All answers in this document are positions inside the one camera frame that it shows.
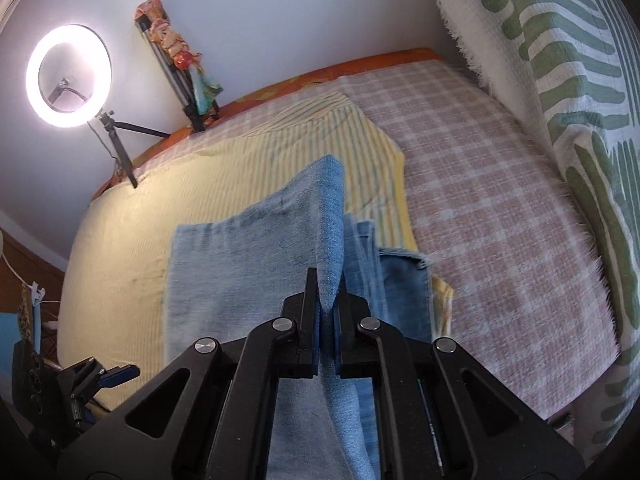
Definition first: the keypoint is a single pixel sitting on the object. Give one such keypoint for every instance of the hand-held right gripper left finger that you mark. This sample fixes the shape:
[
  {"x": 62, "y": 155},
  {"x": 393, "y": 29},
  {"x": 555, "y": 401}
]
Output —
[{"x": 309, "y": 330}]

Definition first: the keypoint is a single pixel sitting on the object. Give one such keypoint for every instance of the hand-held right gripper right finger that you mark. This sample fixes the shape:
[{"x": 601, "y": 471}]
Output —
[{"x": 345, "y": 340}]

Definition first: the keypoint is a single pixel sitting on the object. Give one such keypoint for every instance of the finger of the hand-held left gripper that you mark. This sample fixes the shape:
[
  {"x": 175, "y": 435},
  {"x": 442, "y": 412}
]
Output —
[{"x": 120, "y": 375}]

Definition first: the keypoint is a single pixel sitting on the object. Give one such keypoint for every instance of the blue denim pants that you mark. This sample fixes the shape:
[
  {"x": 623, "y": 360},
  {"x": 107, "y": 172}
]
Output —
[{"x": 240, "y": 270}]

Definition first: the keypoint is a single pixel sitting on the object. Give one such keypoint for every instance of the blue and patterned cloth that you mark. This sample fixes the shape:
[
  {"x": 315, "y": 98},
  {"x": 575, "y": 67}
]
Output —
[{"x": 30, "y": 320}]

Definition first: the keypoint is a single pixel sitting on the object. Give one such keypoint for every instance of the pink plaid blanket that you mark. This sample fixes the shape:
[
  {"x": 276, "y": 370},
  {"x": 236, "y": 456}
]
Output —
[{"x": 500, "y": 210}]

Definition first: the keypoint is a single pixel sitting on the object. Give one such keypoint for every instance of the folded tripod with colourful cloth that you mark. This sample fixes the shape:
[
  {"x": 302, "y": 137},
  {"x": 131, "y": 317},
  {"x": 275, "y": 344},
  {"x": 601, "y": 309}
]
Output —
[{"x": 172, "y": 40}]

